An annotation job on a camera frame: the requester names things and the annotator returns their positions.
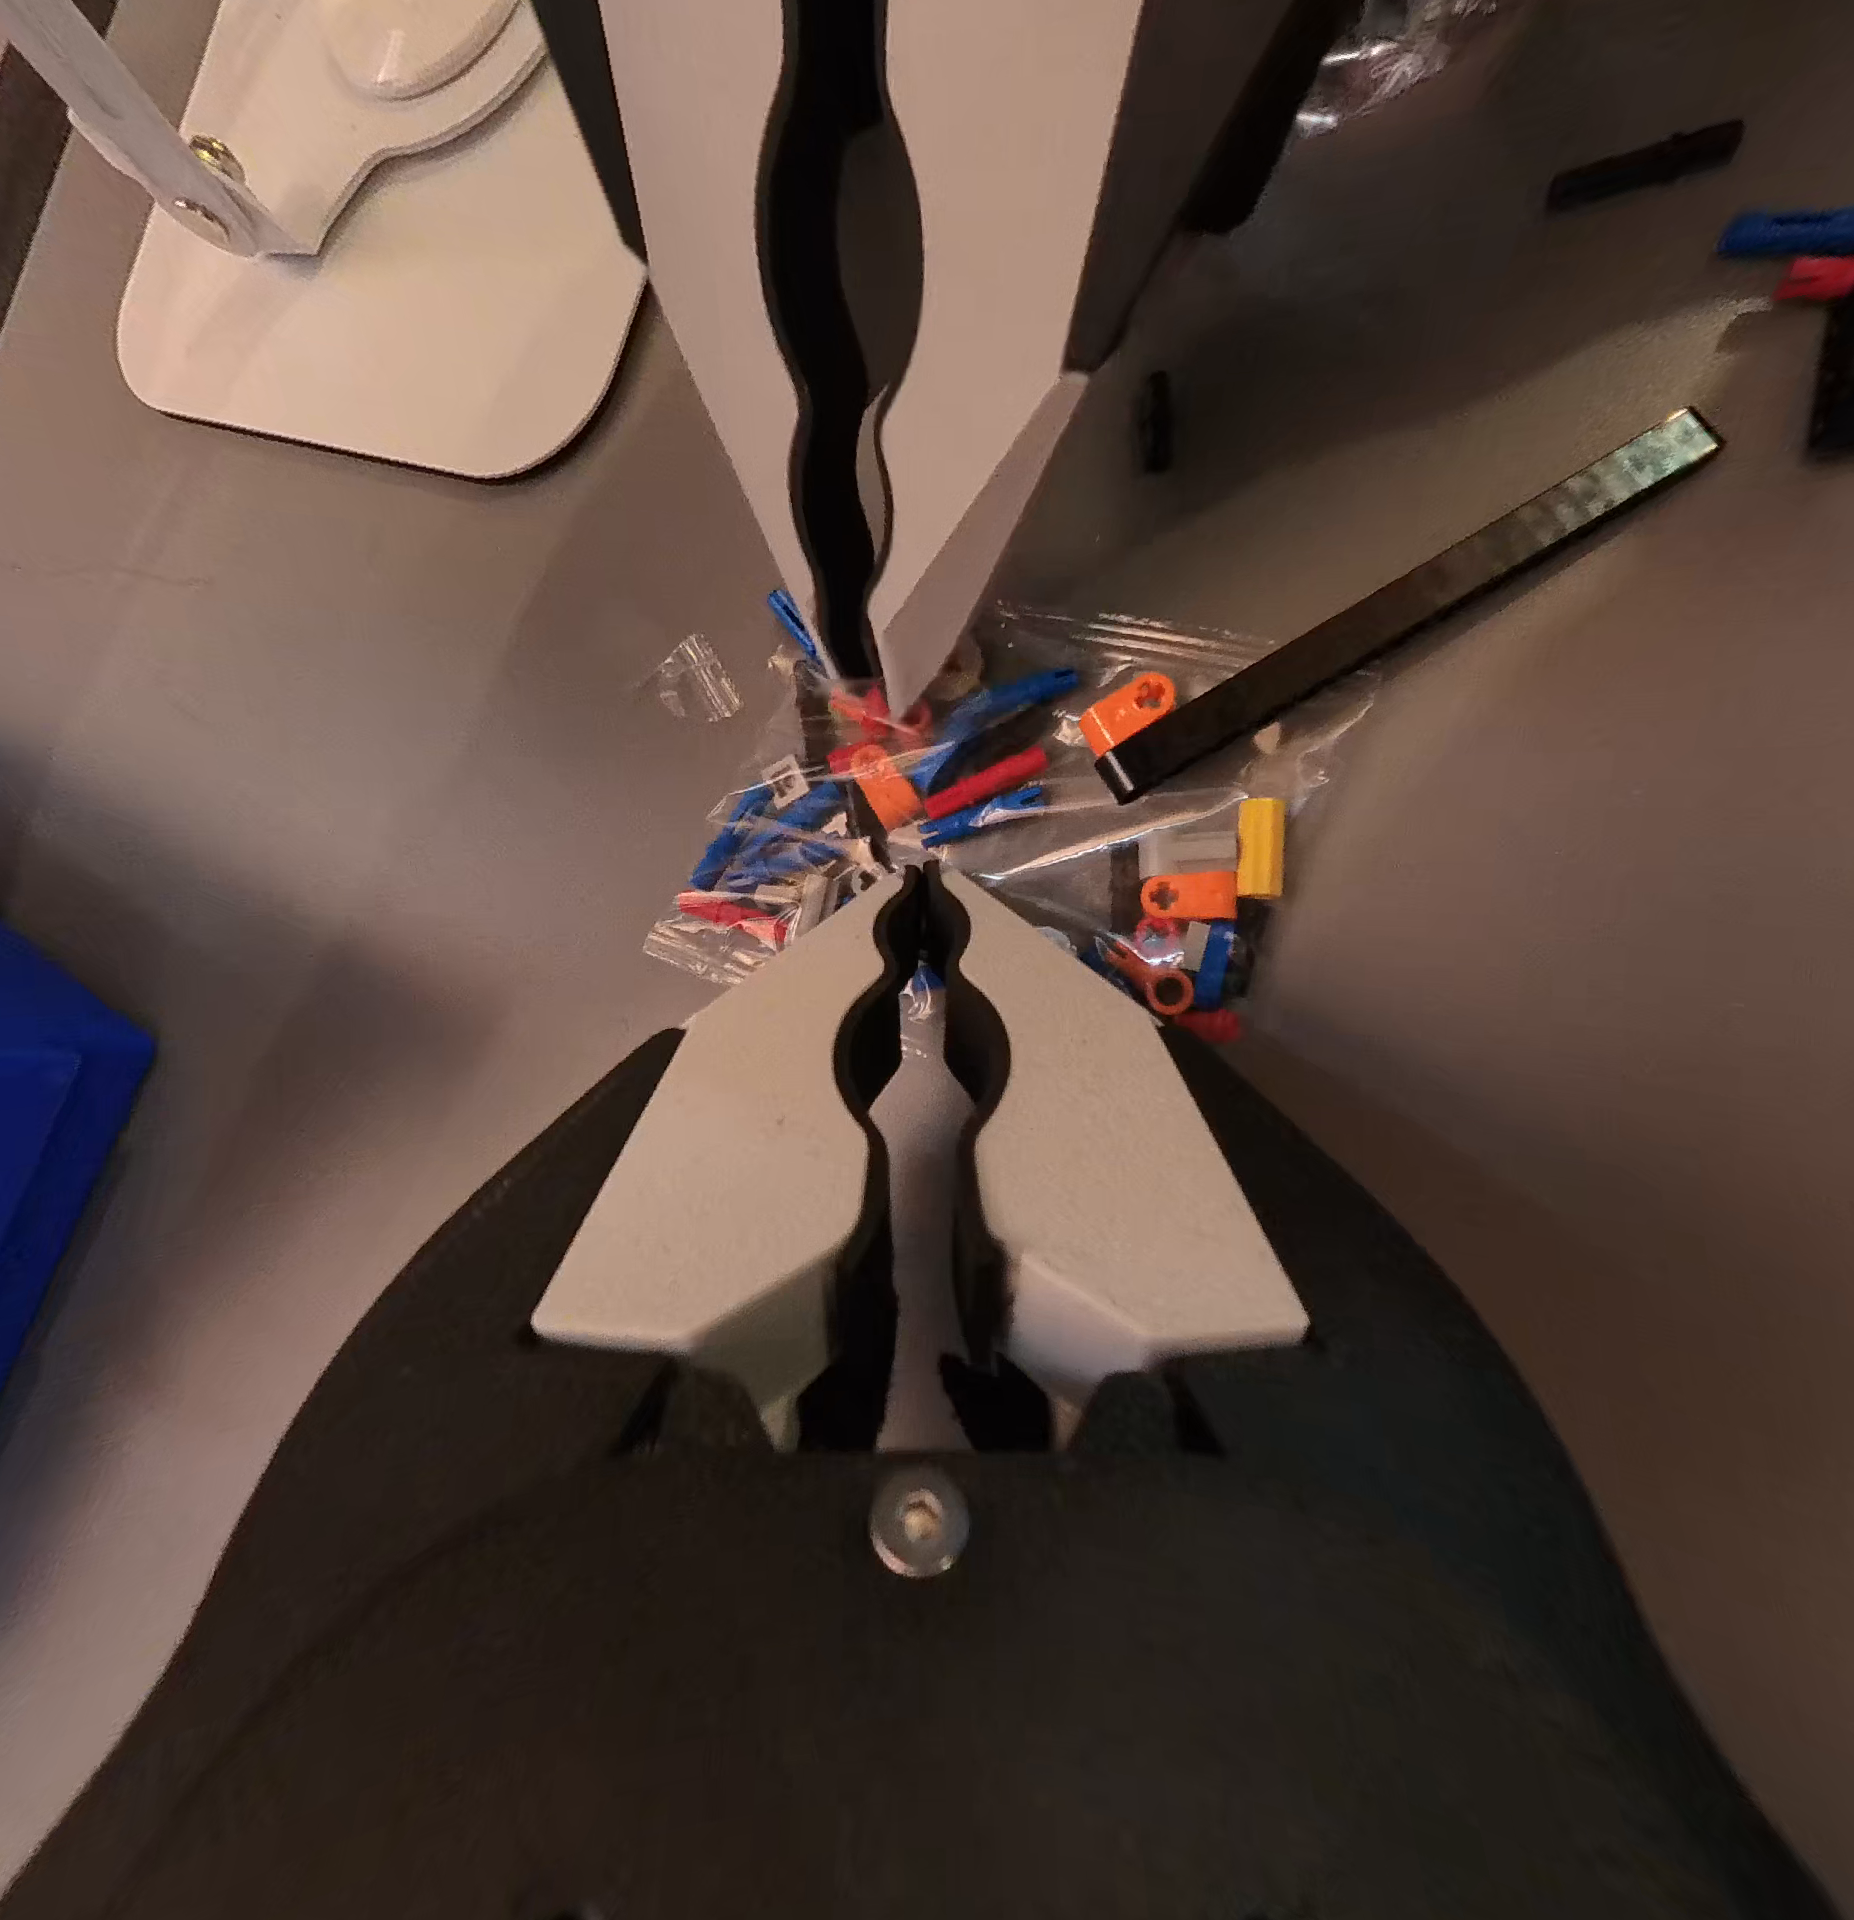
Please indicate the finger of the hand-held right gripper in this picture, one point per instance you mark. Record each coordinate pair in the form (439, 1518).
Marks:
(686, 179)
(1017, 225)

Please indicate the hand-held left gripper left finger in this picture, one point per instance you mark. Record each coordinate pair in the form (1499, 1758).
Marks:
(702, 1185)

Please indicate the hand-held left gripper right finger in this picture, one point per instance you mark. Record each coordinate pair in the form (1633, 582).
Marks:
(1136, 1185)

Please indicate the clear bag of lego pieces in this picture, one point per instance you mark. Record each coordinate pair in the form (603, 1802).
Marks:
(1046, 840)

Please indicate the small black lego pin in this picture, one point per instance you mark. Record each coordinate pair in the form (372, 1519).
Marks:
(1156, 420)

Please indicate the black lego axle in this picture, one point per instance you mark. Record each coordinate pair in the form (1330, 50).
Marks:
(1646, 163)

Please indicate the long black lego beam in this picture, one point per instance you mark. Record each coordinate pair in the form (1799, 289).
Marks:
(1406, 601)

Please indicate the black lego assembly with pins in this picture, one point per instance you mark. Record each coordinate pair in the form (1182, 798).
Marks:
(1849, 377)

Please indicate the crumpled clear plastic wrapper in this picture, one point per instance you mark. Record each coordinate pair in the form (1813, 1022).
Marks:
(1385, 53)

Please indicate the white stand base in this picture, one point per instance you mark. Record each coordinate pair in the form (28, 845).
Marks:
(417, 316)

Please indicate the small clear plastic piece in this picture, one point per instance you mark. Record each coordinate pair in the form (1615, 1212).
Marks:
(695, 678)

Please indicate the blue plastic box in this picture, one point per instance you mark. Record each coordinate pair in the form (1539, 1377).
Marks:
(33, 1139)

